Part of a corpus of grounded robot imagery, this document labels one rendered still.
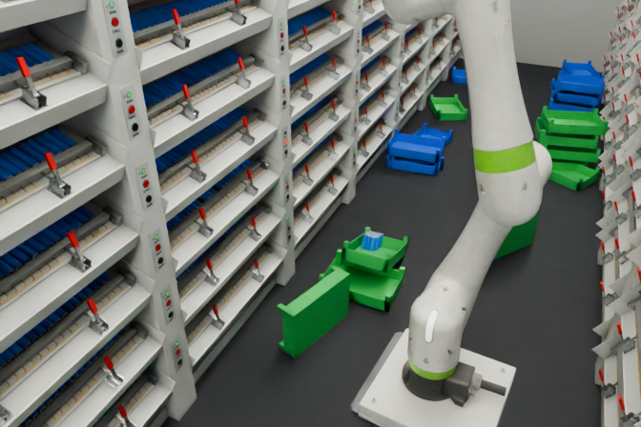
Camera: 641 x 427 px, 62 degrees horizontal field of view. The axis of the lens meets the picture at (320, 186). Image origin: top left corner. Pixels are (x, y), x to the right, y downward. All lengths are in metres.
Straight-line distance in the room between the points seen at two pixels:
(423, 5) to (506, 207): 0.42
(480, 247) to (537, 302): 1.00
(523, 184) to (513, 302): 1.26
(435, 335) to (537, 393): 0.74
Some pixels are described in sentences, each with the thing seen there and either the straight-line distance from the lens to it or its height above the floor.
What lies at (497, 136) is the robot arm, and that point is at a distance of 1.05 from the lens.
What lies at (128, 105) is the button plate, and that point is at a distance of 1.26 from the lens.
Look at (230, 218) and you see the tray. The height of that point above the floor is 0.53.
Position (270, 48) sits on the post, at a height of 0.99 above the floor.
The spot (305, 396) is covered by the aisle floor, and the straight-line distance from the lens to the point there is 1.88.
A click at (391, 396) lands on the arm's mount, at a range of 1.47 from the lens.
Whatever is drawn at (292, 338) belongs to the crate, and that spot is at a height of 0.09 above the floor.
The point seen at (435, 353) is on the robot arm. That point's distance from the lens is 1.37.
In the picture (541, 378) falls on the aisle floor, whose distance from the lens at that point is 2.06.
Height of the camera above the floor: 1.47
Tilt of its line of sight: 30 degrees down
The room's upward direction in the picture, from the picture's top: straight up
